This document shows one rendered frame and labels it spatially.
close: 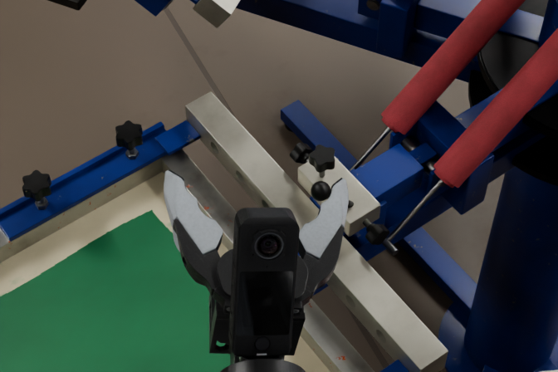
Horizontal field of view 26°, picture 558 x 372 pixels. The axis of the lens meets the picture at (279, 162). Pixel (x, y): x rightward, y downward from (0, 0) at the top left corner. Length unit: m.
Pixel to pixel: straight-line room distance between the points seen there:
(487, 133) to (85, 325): 0.65
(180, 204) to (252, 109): 2.26
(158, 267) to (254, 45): 1.64
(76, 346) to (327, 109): 1.61
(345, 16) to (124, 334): 0.74
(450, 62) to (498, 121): 0.12
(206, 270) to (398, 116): 0.93
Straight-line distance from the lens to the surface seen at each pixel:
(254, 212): 0.88
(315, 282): 0.96
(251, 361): 0.91
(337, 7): 2.19
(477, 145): 1.79
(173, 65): 3.35
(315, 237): 0.98
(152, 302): 1.79
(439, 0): 2.09
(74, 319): 1.80
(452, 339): 2.86
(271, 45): 3.39
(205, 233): 0.97
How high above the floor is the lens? 2.49
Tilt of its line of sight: 53 degrees down
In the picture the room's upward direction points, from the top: straight up
